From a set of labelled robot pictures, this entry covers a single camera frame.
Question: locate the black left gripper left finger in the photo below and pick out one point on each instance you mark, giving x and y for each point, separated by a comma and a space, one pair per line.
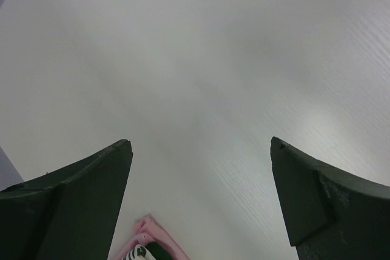
70, 213

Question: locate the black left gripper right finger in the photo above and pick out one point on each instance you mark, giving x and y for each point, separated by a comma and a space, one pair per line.
328, 212

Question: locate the pink folded shirt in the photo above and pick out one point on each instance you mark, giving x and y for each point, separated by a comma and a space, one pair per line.
151, 235

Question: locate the white printed folded shirt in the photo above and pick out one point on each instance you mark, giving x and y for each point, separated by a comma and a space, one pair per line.
139, 253

